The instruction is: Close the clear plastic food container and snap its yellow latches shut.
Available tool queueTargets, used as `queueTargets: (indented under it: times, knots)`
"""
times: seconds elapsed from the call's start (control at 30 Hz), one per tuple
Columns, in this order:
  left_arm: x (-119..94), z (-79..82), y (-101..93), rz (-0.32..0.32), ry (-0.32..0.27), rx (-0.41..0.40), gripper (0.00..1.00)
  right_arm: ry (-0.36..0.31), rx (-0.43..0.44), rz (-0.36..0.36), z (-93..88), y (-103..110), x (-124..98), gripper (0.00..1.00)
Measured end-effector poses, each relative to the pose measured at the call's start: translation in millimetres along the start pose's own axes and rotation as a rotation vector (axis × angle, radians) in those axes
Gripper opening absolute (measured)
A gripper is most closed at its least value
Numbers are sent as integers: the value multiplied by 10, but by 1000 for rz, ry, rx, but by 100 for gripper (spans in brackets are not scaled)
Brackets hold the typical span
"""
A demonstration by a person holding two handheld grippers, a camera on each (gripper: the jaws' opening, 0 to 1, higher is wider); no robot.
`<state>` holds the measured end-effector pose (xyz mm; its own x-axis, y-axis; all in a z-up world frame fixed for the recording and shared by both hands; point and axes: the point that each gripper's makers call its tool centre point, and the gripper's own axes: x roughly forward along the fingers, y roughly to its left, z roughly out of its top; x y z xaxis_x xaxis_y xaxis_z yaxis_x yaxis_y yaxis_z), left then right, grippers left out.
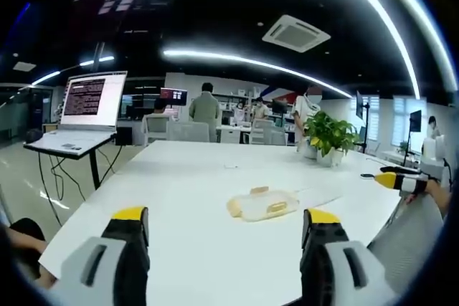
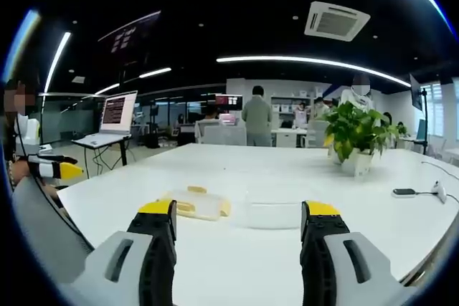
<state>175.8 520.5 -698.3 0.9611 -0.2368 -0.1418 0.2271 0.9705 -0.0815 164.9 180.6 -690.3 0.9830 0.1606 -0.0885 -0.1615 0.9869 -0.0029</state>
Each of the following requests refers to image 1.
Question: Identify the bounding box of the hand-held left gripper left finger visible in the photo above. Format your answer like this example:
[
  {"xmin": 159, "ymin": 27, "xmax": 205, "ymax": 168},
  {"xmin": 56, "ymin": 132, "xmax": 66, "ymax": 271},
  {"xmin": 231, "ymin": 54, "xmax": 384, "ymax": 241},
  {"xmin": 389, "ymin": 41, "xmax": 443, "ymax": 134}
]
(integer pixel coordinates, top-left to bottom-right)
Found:
[{"xmin": 60, "ymin": 206, "xmax": 151, "ymax": 306}]

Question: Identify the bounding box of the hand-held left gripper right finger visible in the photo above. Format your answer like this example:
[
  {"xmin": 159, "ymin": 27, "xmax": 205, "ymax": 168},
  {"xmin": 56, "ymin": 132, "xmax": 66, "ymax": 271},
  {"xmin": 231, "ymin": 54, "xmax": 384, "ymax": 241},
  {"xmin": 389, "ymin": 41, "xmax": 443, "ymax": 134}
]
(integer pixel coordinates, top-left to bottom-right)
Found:
[{"xmin": 300, "ymin": 208, "xmax": 399, "ymax": 306}]

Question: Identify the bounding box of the black monitor on stand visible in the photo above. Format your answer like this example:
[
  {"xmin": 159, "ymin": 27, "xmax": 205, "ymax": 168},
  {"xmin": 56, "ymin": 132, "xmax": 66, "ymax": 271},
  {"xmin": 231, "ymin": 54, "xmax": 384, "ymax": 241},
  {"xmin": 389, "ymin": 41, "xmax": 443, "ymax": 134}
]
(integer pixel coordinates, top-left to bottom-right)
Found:
[
  {"xmin": 353, "ymin": 90, "xmax": 372, "ymax": 154},
  {"xmin": 403, "ymin": 109, "xmax": 423, "ymax": 168}
]

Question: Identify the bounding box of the grey mesh office chair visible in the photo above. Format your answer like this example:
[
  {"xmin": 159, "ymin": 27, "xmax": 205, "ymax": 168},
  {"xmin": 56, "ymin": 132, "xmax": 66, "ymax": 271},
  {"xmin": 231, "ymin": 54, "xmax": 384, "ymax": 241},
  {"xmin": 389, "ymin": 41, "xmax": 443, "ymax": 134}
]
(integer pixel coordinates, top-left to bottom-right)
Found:
[{"xmin": 366, "ymin": 194, "xmax": 446, "ymax": 287}]

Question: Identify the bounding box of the white plant pot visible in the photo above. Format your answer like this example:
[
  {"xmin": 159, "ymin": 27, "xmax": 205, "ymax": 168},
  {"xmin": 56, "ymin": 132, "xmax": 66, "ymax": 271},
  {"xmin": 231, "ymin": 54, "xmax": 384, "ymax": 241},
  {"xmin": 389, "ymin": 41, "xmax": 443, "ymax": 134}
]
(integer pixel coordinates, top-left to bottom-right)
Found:
[{"xmin": 303, "ymin": 140, "xmax": 346, "ymax": 168}]

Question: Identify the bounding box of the green potted plant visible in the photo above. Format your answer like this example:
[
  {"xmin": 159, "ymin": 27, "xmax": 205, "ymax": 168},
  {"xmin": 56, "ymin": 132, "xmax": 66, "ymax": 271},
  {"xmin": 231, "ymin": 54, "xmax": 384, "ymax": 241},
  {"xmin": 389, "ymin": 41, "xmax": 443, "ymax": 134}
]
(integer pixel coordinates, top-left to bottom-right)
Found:
[{"xmin": 302, "ymin": 110, "xmax": 361, "ymax": 158}]

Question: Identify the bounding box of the person's own leg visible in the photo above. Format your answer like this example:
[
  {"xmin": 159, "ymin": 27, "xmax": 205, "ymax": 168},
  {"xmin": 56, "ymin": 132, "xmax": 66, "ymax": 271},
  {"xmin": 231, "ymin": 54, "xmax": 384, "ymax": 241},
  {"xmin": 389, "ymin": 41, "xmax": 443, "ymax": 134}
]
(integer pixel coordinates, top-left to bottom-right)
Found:
[{"xmin": 0, "ymin": 217, "xmax": 59, "ymax": 290}]

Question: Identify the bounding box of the black-legged laptop stand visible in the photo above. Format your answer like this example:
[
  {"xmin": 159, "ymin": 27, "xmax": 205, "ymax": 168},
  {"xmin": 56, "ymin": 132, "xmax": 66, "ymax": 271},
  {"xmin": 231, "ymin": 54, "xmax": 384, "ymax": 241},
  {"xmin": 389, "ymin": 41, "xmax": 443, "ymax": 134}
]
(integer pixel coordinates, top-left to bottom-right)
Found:
[{"xmin": 35, "ymin": 133, "xmax": 118, "ymax": 202}]

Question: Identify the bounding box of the ceiling light strip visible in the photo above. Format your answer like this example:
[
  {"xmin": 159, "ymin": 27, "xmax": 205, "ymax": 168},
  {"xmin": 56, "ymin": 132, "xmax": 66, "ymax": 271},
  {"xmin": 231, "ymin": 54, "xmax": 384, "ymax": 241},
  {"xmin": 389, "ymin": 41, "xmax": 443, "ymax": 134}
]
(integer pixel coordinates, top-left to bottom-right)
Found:
[
  {"xmin": 322, "ymin": 0, "xmax": 422, "ymax": 99},
  {"xmin": 163, "ymin": 49, "xmax": 354, "ymax": 99}
]

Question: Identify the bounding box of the white office chair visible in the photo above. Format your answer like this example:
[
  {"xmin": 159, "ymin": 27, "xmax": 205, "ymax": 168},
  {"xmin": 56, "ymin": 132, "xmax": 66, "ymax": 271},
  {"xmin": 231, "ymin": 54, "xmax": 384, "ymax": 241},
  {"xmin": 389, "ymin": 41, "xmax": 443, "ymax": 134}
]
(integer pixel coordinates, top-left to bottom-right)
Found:
[
  {"xmin": 176, "ymin": 120, "xmax": 211, "ymax": 143},
  {"xmin": 247, "ymin": 118, "xmax": 275, "ymax": 146},
  {"xmin": 144, "ymin": 115, "xmax": 169, "ymax": 146}
]

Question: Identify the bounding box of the white laptop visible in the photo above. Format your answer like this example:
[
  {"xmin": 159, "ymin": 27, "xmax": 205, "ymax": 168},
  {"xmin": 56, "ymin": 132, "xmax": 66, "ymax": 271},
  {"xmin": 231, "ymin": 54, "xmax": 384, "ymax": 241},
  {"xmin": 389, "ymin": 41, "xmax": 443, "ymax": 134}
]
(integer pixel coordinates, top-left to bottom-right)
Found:
[{"xmin": 23, "ymin": 70, "xmax": 128, "ymax": 158}]

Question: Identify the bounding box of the ceiling air conditioner vent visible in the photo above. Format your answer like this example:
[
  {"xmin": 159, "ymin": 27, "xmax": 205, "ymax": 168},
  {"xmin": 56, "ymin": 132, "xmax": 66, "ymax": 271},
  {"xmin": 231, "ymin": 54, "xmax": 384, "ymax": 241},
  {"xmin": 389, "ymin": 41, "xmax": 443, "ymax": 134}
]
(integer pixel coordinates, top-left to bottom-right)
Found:
[{"xmin": 261, "ymin": 14, "xmax": 332, "ymax": 54}]

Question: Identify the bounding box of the background computer monitor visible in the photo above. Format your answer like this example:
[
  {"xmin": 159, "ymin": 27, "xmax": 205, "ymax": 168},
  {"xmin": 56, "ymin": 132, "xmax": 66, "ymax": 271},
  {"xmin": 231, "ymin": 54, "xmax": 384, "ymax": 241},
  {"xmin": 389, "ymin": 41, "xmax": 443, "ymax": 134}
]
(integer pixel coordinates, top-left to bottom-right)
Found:
[{"xmin": 160, "ymin": 87, "xmax": 189, "ymax": 107}]

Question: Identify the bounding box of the black cable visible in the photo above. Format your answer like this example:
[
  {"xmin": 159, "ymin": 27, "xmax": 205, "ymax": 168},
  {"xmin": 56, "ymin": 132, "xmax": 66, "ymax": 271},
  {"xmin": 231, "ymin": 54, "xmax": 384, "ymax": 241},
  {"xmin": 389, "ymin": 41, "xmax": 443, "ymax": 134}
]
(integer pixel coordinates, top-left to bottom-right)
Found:
[{"xmin": 37, "ymin": 144, "xmax": 119, "ymax": 210}]

